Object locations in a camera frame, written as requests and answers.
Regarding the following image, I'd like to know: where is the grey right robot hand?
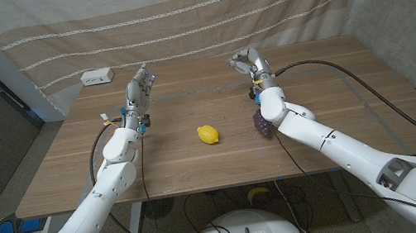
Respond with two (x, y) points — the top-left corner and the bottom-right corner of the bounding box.
(223, 44), (278, 97)

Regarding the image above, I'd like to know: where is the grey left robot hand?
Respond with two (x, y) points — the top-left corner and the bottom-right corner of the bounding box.
(112, 60), (165, 137)

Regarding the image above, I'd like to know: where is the yellow lemon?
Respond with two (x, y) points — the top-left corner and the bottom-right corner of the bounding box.
(195, 122), (222, 147)

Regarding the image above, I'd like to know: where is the white power strip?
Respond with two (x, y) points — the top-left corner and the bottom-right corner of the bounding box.
(79, 66), (116, 88)

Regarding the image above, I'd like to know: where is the purple grape bunch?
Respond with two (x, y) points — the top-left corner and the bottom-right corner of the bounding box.
(251, 107), (275, 140)

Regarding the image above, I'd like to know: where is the beige striped backdrop cloth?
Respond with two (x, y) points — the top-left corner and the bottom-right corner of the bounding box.
(0, 0), (380, 125)

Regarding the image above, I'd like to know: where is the round black floor grille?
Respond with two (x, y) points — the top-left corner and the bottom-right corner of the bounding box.
(141, 197), (178, 223)

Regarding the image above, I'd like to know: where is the yellow banana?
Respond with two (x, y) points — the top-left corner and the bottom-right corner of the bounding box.
(246, 184), (272, 206)

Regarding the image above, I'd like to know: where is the white table leg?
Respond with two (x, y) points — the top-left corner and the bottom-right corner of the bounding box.
(119, 201), (148, 233)

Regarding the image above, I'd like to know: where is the grey table leg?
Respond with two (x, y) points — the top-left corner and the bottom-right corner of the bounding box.
(328, 167), (363, 226)

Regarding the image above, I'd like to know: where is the thin black left wrist cable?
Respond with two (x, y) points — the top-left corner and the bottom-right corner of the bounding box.
(134, 132), (164, 233)

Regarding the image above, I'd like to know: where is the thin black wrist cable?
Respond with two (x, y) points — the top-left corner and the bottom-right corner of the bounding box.
(134, 132), (164, 233)
(270, 104), (416, 233)

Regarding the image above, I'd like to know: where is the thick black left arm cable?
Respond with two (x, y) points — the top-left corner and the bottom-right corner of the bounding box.
(82, 109), (189, 233)

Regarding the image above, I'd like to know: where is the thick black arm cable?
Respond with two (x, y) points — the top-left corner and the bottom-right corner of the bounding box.
(82, 109), (189, 233)
(273, 43), (416, 216)

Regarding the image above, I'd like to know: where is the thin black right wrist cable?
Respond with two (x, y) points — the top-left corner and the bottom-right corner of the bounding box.
(270, 104), (416, 233)

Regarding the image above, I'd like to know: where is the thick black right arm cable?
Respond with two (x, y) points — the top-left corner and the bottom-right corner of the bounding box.
(273, 43), (416, 216)

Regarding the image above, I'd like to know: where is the white floor cable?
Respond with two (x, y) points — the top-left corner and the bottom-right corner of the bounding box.
(273, 174), (330, 233)

